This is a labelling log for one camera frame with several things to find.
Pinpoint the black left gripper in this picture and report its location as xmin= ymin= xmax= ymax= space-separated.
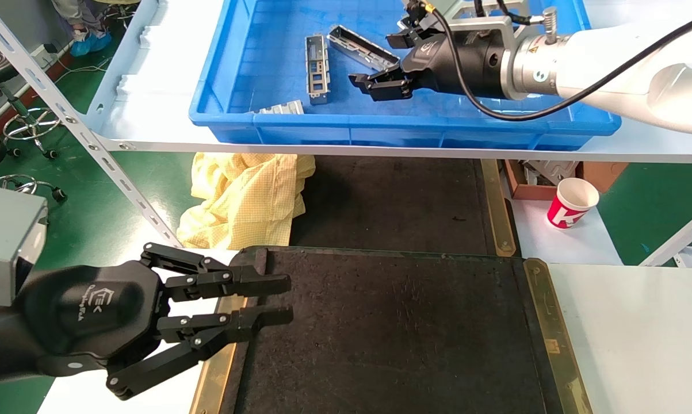
xmin=18 ymin=242 xmax=295 ymax=401

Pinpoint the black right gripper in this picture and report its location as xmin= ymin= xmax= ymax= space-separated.
xmin=349 ymin=17 xmax=516 ymax=102

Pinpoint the amber tape strip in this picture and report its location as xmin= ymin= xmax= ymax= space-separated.
xmin=189 ymin=296 xmax=248 ymax=414
xmin=481 ymin=159 xmax=517 ymax=257
xmin=523 ymin=259 xmax=592 ymax=414

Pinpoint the blue plastic bin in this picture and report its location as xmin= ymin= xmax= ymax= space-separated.
xmin=189 ymin=0 xmax=621 ymax=151

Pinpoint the yellow grid cloth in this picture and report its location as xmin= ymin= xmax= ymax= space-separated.
xmin=176 ymin=152 xmax=316 ymax=251

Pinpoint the black flat mat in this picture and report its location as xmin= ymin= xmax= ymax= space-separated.
xmin=288 ymin=155 xmax=516 ymax=256

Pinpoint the white metal shelf rack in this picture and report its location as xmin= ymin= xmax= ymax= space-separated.
xmin=0 ymin=0 xmax=692 ymax=268

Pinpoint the red white paper cup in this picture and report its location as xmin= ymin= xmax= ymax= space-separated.
xmin=546 ymin=177 xmax=601 ymax=230

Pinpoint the open cardboard box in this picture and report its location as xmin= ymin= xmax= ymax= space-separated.
xmin=502 ymin=160 xmax=631 ymax=201

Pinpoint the seated person in white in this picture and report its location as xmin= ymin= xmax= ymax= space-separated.
xmin=49 ymin=0 xmax=116 ymax=57

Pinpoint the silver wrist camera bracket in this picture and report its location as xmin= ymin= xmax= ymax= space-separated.
xmin=403 ymin=0 xmax=559 ymax=49

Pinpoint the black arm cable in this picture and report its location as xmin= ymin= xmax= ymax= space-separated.
xmin=418 ymin=0 xmax=692 ymax=121

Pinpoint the gray wrist camera box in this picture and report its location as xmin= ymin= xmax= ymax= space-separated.
xmin=0 ymin=187 xmax=48 ymax=308

